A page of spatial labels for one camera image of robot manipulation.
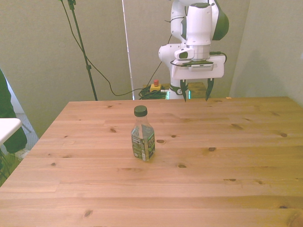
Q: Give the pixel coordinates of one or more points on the white folding table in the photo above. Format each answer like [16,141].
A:
[8,128]

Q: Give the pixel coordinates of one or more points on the black camera stand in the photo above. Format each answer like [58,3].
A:
[81,47]

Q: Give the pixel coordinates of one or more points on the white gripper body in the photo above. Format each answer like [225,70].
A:
[197,71]

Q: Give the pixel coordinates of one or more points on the yellow emergency stop button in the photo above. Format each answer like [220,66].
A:
[156,87]

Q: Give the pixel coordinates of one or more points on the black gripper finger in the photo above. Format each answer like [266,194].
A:
[210,89]
[183,89]

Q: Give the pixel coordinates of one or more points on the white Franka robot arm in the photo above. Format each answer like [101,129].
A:
[198,26]

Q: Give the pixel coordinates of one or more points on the white vertical rail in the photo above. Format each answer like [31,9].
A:
[127,47]

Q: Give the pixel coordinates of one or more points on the clear plastic bottle black cap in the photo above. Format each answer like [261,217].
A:
[143,137]

